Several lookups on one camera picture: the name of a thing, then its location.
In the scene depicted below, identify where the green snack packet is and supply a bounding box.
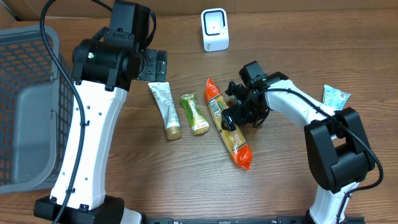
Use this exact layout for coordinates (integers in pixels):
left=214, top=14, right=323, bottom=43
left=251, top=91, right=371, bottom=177
left=180, top=93, right=210, bottom=135

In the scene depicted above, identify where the red spaghetti packet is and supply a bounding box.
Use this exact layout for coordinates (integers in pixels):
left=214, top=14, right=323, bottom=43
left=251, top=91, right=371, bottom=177
left=205, top=78, right=252, bottom=170

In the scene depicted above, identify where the white tube gold cap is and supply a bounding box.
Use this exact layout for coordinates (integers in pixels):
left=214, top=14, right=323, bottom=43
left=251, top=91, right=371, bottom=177
left=148, top=82, right=182, bottom=141

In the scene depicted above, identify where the teal white packet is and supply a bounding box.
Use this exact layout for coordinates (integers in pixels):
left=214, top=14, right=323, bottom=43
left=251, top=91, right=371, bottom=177
left=322, top=85, right=351, bottom=110

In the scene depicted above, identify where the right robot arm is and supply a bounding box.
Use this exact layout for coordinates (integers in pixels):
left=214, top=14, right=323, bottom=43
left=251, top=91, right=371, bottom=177
left=221, top=61, right=379, bottom=223

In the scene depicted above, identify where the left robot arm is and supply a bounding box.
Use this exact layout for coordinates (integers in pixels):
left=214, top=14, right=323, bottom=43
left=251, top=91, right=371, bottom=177
left=34, top=1, right=167, bottom=224

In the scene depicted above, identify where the white barcode scanner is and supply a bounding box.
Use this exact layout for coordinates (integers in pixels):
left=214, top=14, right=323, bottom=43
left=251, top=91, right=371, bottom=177
left=201, top=7, right=229, bottom=52

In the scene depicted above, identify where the cardboard box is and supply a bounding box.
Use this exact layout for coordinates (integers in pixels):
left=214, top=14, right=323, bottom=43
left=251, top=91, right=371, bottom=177
left=0, top=0, right=398, bottom=22

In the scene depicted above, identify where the grey plastic basket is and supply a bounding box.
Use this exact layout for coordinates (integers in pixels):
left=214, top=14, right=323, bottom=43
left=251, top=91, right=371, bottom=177
left=1, top=25, right=73, bottom=194

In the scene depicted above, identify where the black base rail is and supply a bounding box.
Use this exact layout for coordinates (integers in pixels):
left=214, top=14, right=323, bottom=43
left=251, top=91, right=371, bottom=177
left=142, top=216, right=366, bottom=224

